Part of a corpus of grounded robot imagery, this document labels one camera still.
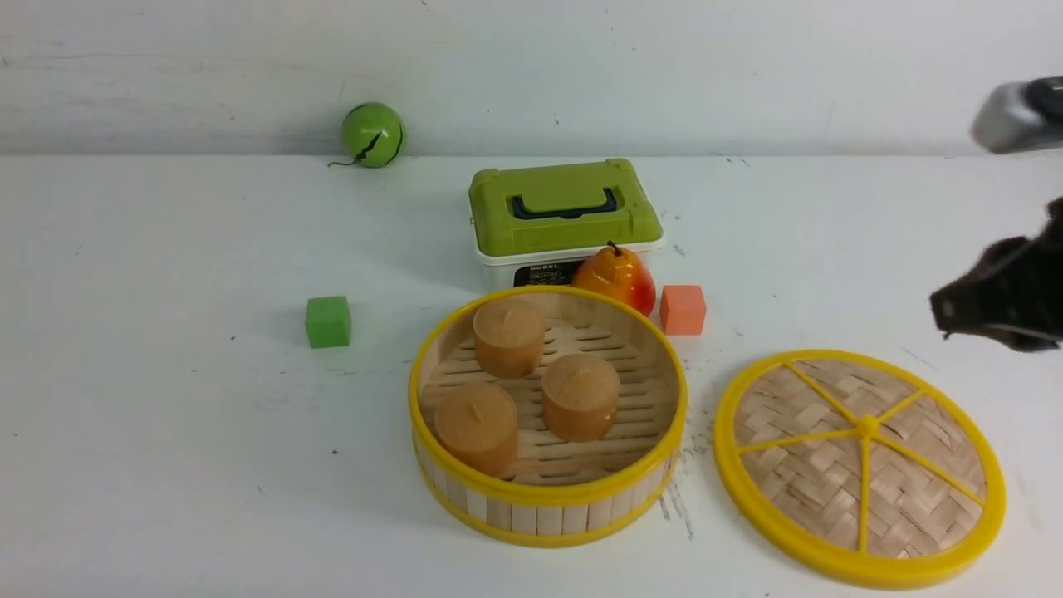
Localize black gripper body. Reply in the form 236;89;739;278
929;198;1062;353

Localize yellow woven steamer lid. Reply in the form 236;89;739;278
713;351;1007;591

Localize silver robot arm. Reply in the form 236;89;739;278
929;76;1062;353

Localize white box green lid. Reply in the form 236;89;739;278
468;158;665;289

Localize yellow bamboo steamer basket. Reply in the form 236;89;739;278
407;287;688;548

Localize orange cube block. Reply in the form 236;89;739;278
659;285;708;336

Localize red yellow toy pear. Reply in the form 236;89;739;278
571;241;657;317

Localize brown bun right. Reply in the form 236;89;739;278
541;353;621;442

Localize brown bun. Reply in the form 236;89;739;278
541;353;621;442
435;382;520;477
473;298;546;379

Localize brown bun back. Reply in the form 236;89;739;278
473;298;546;379

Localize brown bun front left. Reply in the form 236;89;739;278
435;382;520;477

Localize green toy ball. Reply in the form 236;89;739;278
327;101;406;168

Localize green cube block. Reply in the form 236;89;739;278
304;296;352;349

